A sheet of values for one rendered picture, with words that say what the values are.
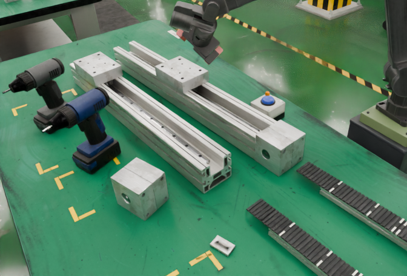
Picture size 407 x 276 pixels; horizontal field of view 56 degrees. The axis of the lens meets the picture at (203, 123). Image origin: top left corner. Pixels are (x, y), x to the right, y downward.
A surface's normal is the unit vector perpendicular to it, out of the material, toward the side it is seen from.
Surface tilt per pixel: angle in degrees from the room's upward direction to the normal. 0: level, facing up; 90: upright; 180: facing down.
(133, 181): 0
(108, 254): 0
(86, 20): 90
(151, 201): 90
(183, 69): 0
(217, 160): 90
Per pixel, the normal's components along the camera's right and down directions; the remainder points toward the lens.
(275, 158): -0.77, 0.41
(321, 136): -0.06, -0.80
